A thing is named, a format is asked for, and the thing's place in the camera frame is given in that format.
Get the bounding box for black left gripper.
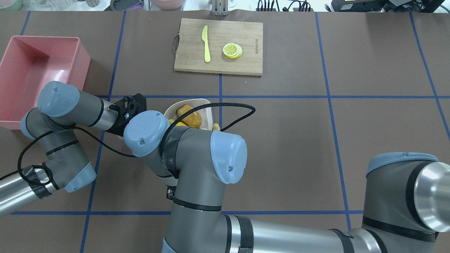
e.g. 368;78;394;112
105;93;147;136

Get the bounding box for yellow toy corn cob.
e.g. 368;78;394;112
169;119;189;127

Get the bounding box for brown toy potato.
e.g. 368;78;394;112
176;105;203;129

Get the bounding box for beige plastic dustpan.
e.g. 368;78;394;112
164;99;215;131

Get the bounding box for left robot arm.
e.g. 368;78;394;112
0;81;147;216

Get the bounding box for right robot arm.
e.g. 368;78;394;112
123;111;449;253

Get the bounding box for pink plastic bin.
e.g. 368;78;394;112
0;35;91;130

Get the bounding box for yellow plastic toy knife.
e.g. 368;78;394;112
201;25;211;63

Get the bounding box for pink bowl with ice cubes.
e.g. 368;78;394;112
150;0;186;10

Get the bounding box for wooden cutting board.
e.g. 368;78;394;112
174;18;264;76

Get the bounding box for yellow toy lemon slices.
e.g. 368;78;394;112
222;43;243;59

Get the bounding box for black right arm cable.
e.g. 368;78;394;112
159;102;256;158

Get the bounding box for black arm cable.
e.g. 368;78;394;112
0;125;139;181
159;102;256;158

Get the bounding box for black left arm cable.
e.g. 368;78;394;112
0;125;139;181

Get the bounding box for aluminium frame post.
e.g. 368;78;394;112
209;0;230;17

